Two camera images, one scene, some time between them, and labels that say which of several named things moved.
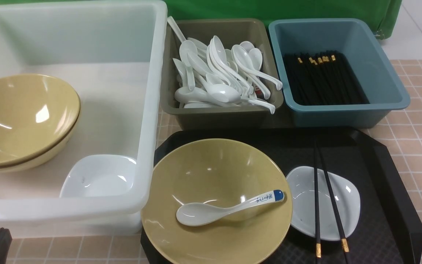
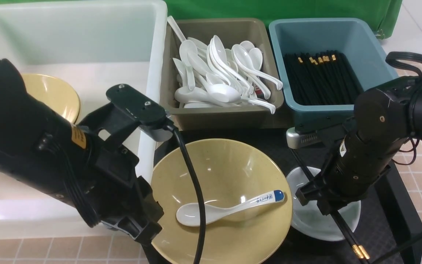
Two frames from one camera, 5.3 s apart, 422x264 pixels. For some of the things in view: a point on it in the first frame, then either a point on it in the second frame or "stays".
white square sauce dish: (301, 180) stays
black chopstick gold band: (318, 241) to (355, 248)
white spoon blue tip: (200, 214) stays
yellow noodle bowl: (221, 172) stays
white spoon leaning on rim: (186, 45) stays
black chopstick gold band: (345, 245) to (362, 250)
